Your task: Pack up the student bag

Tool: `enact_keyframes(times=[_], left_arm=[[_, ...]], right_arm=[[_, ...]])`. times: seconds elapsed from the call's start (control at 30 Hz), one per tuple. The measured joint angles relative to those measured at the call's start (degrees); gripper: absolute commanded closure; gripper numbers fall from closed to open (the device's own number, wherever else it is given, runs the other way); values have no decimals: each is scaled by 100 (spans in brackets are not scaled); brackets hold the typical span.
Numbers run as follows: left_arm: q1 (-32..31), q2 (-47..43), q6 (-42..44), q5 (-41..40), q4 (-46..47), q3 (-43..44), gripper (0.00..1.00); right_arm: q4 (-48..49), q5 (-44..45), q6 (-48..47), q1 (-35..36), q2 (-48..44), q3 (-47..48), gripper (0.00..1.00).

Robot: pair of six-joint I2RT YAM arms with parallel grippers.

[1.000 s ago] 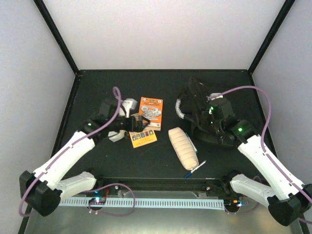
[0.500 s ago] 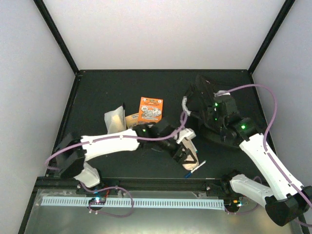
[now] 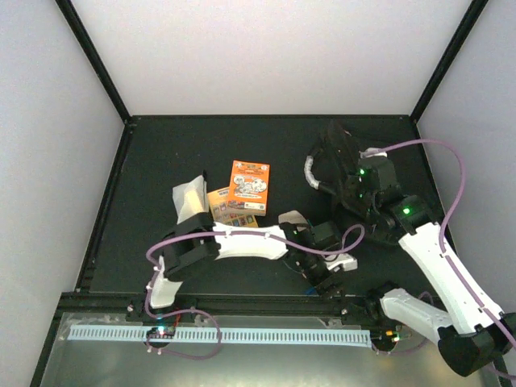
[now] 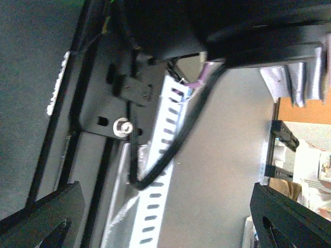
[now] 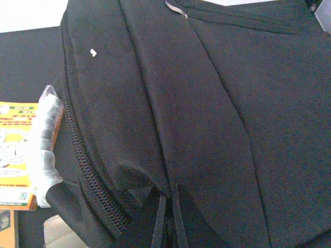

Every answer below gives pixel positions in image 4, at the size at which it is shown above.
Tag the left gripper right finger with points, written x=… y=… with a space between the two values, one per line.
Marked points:
x=282 y=222

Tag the black front rail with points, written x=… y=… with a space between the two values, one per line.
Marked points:
x=106 y=75

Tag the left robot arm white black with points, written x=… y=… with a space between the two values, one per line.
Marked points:
x=191 y=183

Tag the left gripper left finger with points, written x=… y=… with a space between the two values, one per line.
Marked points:
x=52 y=221

